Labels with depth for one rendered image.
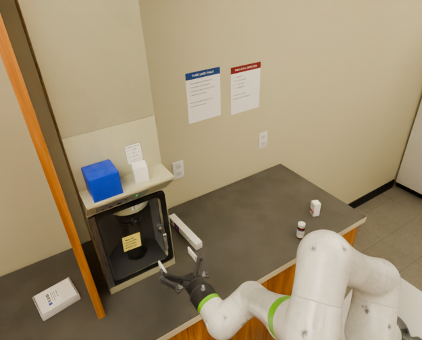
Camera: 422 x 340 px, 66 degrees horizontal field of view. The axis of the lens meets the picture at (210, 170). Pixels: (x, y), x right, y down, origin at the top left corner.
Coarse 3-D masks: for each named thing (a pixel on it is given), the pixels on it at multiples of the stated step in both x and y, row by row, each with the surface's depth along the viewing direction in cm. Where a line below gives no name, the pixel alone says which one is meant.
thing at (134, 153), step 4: (132, 144) 118; (136, 144) 119; (140, 144) 120; (124, 148) 117; (128, 148) 118; (132, 148) 118; (136, 148) 119; (140, 148) 120; (128, 152) 118; (132, 152) 119; (136, 152) 120; (140, 152) 121; (128, 156) 119; (132, 156) 120; (136, 156) 121; (140, 156) 122; (128, 160) 120; (132, 160) 121; (136, 160) 122; (140, 160) 122; (128, 164) 120
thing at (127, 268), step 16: (160, 192) 133; (112, 208) 124; (128, 208) 128; (144, 208) 132; (160, 208) 136; (112, 224) 127; (128, 224) 131; (144, 224) 136; (160, 224) 140; (112, 240) 130; (144, 240) 140; (160, 240) 145; (112, 256) 134; (128, 256) 139; (144, 256) 144; (160, 256) 149; (112, 272) 138; (128, 272) 143; (144, 272) 148
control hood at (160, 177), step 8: (152, 168) 125; (160, 168) 125; (128, 176) 121; (152, 176) 120; (160, 176) 120; (168, 176) 120; (128, 184) 116; (136, 184) 116; (144, 184) 116; (152, 184) 116; (160, 184) 119; (168, 184) 127; (80, 192) 113; (88, 192) 113; (128, 192) 112; (136, 192) 114; (88, 200) 109; (104, 200) 109; (112, 200) 110; (88, 208) 106; (96, 208) 111
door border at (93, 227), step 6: (90, 222) 121; (90, 228) 122; (96, 228) 124; (96, 234) 125; (96, 240) 126; (96, 246) 127; (102, 246) 129; (102, 252) 130; (102, 258) 132; (102, 264) 133; (108, 264) 135; (108, 270) 136; (108, 276) 138; (108, 282) 139
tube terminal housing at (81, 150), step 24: (144, 120) 116; (72, 144) 106; (96, 144) 110; (120, 144) 115; (144, 144) 120; (72, 168) 110; (120, 168) 119; (168, 216) 142; (168, 264) 156; (120, 288) 146
